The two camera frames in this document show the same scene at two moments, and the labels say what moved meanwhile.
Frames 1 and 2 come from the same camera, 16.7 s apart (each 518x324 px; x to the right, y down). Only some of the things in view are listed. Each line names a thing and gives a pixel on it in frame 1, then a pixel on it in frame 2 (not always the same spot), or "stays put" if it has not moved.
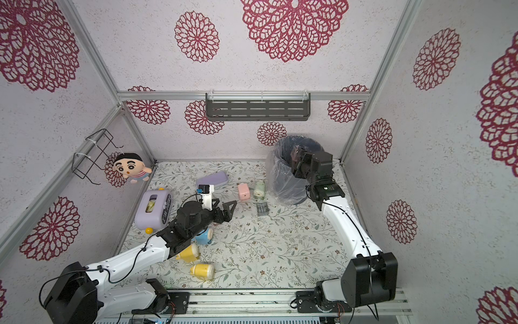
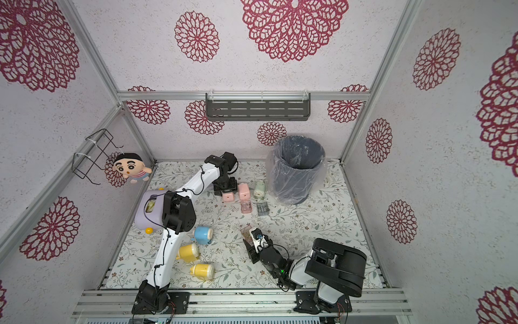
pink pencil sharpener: (243, 191) stays put
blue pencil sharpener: (204, 237) stays put
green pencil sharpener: (259, 192) stays put
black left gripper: (227, 214) → (233, 188)
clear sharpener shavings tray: (262, 209) stays put
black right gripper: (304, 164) → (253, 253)
